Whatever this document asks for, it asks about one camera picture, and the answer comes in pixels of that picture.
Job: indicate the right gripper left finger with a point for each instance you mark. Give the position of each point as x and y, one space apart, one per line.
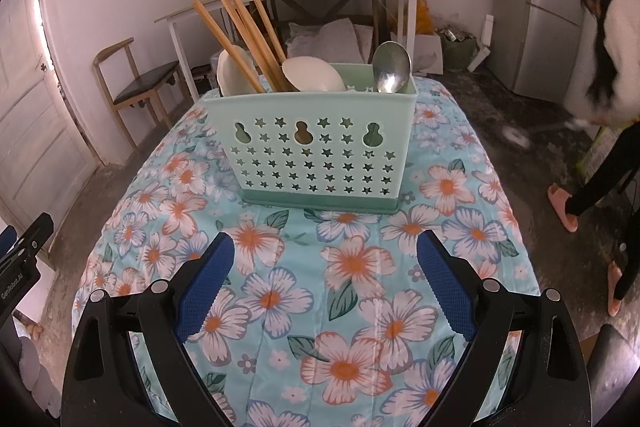
103 385

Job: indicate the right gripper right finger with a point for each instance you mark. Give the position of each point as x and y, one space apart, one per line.
522 364

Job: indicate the white rice paddle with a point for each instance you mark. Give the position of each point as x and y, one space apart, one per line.
230 77
310 74

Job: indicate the wooden chopstick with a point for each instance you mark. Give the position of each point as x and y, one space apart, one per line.
260 41
271 32
250 44
248 71

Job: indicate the large steel spoon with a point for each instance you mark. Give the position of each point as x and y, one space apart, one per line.
391 67

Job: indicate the white wooden door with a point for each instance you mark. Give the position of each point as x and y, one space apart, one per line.
45 163

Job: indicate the wooden chair black seat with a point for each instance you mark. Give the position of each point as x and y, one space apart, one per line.
143 90

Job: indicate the floral blue tablecloth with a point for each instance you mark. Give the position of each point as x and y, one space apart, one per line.
326 318

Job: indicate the green plastic utensil basket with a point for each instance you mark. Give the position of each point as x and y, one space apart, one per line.
318 150

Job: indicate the white pillow bag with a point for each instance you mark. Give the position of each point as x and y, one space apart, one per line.
340 41

